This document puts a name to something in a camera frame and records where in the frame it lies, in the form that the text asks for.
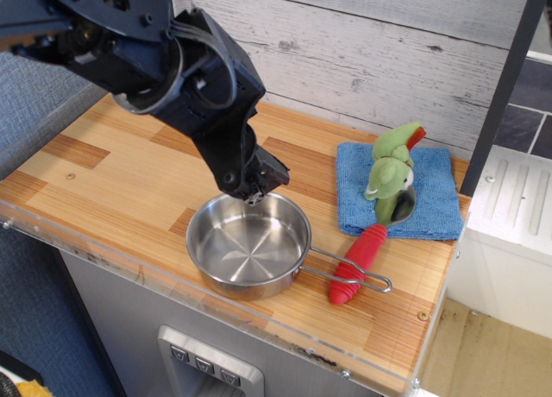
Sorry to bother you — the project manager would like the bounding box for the small steel pot with handle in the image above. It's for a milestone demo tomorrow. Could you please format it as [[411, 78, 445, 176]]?
[[186, 193, 392, 300]]

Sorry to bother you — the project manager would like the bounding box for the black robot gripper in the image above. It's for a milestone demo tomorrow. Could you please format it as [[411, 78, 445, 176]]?
[[114, 9, 290, 206]]

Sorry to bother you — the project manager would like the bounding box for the yellow black object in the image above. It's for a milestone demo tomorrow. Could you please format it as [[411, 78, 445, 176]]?
[[1, 367, 54, 397]]

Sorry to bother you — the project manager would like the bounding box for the white ribbed box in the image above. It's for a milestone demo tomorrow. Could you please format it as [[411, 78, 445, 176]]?
[[448, 146, 551, 337]]

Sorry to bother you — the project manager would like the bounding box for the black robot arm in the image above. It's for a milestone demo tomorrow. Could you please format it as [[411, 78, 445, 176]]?
[[1, 0, 290, 205]]

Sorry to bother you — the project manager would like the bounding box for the dark grey right post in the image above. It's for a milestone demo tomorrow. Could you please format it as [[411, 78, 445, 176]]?
[[460, 0, 545, 197]]

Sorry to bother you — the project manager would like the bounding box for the grey dispenser button panel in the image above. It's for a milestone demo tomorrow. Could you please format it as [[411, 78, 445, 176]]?
[[158, 325, 265, 396]]

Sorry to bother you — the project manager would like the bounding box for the red handled metal spoon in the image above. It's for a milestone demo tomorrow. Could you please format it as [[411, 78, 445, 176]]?
[[334, 187, 417, 281]]

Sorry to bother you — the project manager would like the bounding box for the black cable loop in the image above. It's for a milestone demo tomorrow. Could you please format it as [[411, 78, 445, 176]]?
[[170, 19, 239, 110]]

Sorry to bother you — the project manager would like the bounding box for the blue folded cloth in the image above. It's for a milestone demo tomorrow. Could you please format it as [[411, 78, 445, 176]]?
[[336, 142, 464, 241]]

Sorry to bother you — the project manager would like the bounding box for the green plush toy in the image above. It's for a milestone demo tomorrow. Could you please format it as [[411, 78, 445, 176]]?
[[364, 122, 426, 201]]

